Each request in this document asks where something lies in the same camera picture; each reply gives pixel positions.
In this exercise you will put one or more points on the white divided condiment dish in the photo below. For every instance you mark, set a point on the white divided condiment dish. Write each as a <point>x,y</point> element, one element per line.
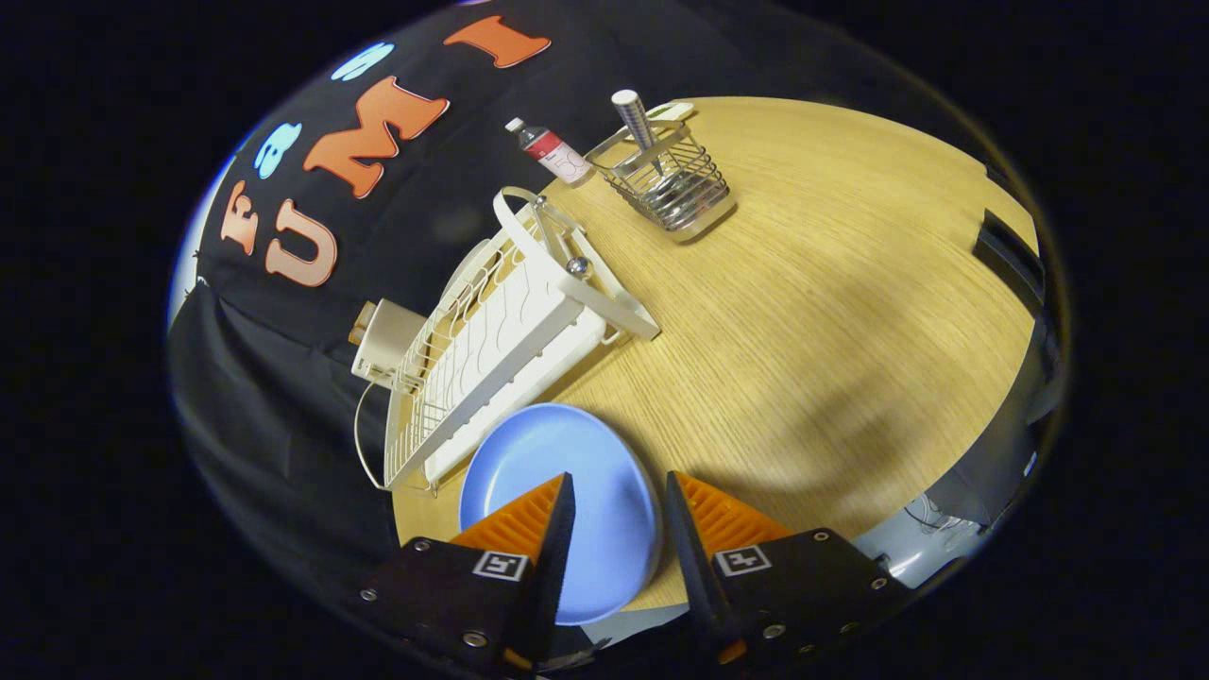
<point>672,110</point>

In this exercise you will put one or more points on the black backdrop cloth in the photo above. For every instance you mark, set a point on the black backdrop cloth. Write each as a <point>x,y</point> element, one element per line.
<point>283,397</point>

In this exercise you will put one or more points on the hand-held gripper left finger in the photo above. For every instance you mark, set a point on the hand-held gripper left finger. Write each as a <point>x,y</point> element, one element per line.
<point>553,567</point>

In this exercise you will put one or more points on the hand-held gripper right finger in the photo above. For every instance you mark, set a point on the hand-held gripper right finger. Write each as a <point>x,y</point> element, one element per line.
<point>694,567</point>

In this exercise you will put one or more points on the toast slices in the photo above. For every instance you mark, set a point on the toast slices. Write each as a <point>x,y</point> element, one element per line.
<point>360,326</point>

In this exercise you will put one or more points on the white toaster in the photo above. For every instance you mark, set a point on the white toaster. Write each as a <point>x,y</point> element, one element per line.
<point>392,340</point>

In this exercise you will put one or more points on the blue plate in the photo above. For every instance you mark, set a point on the blue plate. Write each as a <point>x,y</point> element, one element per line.
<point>604,463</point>

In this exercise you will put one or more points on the clear bottle with red label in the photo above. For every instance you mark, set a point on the clear bottle with red label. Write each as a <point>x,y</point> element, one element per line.
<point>557,153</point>

